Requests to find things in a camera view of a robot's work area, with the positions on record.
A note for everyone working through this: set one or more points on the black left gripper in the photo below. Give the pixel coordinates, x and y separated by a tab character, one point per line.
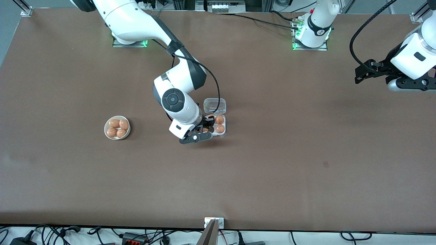
387	64

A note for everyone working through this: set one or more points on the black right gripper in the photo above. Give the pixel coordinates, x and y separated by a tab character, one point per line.
206	123

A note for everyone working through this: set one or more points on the clear plastic egg box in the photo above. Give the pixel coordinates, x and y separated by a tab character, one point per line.
219	106

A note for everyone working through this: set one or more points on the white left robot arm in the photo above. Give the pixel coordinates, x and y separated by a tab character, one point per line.
414	56

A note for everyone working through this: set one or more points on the white round bowl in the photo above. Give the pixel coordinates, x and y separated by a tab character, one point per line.
117	137

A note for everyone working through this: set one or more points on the white power strip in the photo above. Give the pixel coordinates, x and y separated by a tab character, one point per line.
223	6

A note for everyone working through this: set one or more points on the black orange connector block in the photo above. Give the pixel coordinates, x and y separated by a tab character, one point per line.
131	239

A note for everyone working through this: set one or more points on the black power adapter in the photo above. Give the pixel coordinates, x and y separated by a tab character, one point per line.
20	242

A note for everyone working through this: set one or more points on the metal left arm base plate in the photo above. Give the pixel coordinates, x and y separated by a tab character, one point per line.
320	49

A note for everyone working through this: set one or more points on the metal table corner bracket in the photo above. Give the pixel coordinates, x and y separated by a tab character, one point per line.
416	17
26	12

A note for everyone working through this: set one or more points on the metal camera mount plate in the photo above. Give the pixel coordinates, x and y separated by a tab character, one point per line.
221	223

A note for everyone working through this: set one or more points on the aluminium camera pole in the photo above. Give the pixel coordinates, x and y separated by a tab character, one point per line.
208	236

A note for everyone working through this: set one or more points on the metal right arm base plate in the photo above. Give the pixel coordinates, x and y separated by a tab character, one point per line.
136	44

